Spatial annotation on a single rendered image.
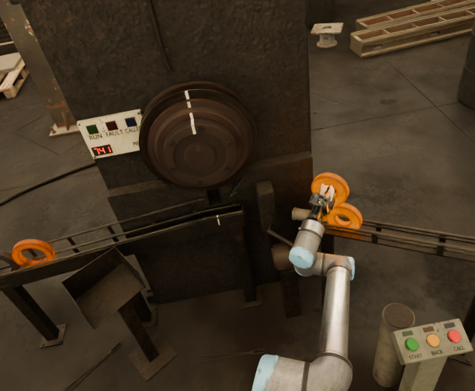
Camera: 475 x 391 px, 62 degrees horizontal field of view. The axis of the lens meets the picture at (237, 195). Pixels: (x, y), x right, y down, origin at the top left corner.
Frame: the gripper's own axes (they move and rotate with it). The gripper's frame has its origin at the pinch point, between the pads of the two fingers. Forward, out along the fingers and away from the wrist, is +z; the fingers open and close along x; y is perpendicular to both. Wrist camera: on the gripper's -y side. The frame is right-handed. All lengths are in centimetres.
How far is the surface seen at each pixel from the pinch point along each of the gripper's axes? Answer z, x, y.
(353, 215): -5.3, -10.8, -10.3
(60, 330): -96, 138, -61
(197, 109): -7, 43, 45
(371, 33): 318, 65, -165
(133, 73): -2, 71, 55
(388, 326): -41, -34, -26
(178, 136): -18, 47, 42
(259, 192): -7.6, 30.5, -5.0
